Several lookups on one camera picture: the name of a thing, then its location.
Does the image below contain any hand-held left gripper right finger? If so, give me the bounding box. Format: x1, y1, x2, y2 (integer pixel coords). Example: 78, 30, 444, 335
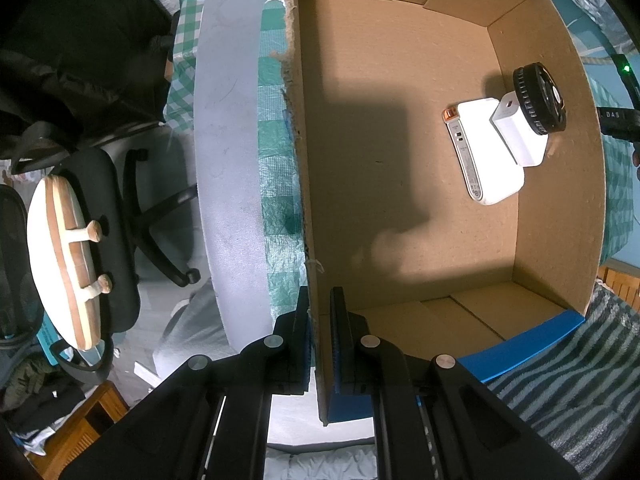
330, 287, 584, 480

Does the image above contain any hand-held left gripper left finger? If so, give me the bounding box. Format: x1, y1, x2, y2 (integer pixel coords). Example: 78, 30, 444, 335
60, 286, 314, 480

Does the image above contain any black round fan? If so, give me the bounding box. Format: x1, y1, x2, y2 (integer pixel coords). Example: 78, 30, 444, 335
512, 62, 569, 136

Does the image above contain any white charger block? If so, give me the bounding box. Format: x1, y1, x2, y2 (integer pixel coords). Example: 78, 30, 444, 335
489, 91, 550, 168

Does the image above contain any white power bank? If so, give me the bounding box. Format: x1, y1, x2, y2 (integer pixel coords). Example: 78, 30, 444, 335
442, 97, 527, 207

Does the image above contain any cardboard box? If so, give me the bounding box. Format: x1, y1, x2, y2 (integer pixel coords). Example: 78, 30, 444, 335
281, 0, 609, 427

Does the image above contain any green checkered tablecloth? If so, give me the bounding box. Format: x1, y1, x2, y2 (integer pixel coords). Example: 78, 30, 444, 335
164, 0, 637, 322

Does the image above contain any grey foam sheet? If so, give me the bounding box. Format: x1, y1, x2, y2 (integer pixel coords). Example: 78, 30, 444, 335
192, 0, 282, 357

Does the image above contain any black office chair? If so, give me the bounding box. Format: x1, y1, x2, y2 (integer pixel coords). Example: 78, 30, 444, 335
10, 146, 202, 387

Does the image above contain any wooden crate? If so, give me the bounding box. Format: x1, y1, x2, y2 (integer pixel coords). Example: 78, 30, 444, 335
29, 379, 132, 480

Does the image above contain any striped blanket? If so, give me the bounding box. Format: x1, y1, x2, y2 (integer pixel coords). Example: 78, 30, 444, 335
477, 284, 640, 480

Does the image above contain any teal box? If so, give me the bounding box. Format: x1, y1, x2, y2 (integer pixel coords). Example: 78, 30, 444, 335
37, 319, 102, 367

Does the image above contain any round wooden board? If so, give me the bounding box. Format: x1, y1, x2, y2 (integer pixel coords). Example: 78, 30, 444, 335
26, 174, 114, 352

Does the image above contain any black mesh chair back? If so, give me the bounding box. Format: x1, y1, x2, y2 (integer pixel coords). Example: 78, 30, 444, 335
0, 184, 47, 348

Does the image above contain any black jacket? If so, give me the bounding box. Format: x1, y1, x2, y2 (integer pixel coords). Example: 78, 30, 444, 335
0, 0, 177, 162

